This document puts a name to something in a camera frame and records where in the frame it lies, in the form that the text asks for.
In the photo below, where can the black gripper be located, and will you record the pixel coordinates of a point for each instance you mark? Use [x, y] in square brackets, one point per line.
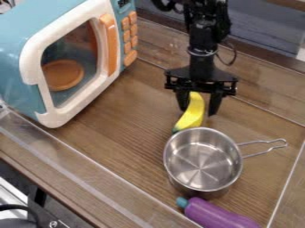
[201, 77]

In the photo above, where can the yellow toy banana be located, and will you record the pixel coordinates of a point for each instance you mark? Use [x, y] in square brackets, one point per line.
[193, 115]

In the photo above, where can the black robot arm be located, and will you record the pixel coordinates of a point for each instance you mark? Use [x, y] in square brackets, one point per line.
[206, 26]

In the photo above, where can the blue grey sofa background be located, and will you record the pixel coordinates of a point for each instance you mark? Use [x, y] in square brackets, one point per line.
[254, 21]

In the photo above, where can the orange microwave turntable plate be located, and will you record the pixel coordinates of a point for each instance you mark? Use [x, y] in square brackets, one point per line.
[63, 74]

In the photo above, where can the blue toy microwave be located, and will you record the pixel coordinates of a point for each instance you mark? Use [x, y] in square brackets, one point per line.
[91, 31]

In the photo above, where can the purple toy eggplant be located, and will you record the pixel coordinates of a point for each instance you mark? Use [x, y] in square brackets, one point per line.
[210, 216]

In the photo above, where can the silver pot with wire handle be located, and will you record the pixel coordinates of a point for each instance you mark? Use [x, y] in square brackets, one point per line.
[203, 160]

